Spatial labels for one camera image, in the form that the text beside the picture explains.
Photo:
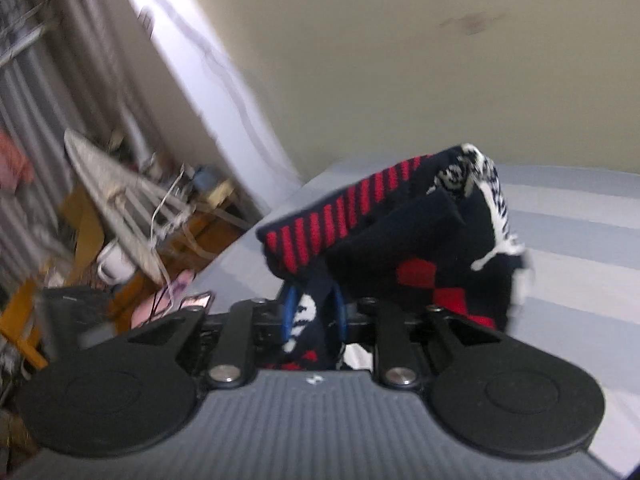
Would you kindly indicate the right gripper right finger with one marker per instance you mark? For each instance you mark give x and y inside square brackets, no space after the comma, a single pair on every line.
[487,389]

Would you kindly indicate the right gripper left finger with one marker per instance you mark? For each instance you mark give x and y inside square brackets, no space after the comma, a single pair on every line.
[138,389]

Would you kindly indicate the navy reindeer pattern sweater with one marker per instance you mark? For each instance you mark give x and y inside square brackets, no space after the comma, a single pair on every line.
[432,229]

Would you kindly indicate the pink paper sheet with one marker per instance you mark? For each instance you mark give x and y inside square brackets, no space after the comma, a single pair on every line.
[160,303]

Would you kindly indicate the smartphone in brown case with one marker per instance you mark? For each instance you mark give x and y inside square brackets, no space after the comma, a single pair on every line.
[197,302]

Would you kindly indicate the white mug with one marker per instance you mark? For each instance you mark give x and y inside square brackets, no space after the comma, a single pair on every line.
[113,266]

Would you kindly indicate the wooden side table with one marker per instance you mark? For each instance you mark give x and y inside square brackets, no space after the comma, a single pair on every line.
[192,247]

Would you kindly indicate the grey ironing board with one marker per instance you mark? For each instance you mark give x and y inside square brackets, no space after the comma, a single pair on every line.
[140,213]

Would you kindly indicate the blue striped bed sheet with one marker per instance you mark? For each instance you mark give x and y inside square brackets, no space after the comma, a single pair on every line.
[581,228]

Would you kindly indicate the grey curtain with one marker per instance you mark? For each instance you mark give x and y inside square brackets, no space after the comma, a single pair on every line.
[61,68]

